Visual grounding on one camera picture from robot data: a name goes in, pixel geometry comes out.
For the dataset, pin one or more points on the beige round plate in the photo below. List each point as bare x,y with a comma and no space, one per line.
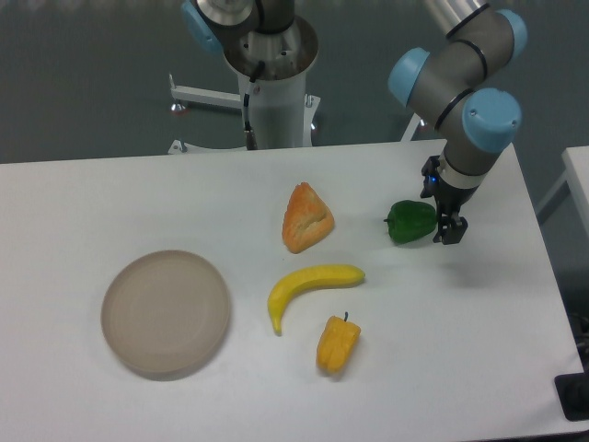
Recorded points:
166,314

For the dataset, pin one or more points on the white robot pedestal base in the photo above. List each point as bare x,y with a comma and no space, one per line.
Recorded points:
281,61

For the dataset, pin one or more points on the yellow banana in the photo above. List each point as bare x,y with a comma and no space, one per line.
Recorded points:
308,279

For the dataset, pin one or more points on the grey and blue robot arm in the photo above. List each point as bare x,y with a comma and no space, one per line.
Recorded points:
447,89

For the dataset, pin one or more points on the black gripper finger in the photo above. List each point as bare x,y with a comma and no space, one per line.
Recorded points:
430,184
450,229

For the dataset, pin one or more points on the white side table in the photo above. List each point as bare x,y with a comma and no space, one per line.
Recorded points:
573,181

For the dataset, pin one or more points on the orange triangular pastry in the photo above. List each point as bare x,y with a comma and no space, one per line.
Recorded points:
307,219

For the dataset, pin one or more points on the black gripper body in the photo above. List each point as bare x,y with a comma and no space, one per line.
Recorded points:
455,188

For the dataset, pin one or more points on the black device at table edge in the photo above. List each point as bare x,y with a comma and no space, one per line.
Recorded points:
572,390

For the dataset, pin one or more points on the green bell pepper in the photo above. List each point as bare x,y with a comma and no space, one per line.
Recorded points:
409,220

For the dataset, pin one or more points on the yellow bell pepper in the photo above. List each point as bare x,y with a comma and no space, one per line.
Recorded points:
336,343

